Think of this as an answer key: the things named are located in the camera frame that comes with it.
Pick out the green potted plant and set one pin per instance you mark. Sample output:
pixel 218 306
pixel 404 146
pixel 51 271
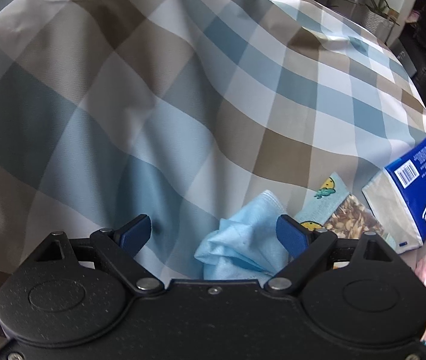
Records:
pixel 380 2

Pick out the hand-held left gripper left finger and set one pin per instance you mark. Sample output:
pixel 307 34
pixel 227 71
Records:
pixel 136 232

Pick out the blue face mask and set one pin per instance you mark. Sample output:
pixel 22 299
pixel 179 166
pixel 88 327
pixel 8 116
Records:
pixel 235 240

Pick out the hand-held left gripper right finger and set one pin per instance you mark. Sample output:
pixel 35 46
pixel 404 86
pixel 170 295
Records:
pixel 291 236

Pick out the blue tissue pack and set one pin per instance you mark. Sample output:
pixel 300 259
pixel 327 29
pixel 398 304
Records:
pixel 415 195

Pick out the white woven plant pot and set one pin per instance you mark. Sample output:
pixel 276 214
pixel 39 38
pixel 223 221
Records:
pixel 378 22

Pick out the blue brown checked blanket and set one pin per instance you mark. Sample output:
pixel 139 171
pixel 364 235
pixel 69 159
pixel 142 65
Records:
pixel 122 101

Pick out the light blue herb sachet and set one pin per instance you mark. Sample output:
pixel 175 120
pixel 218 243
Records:
pixel 325 202

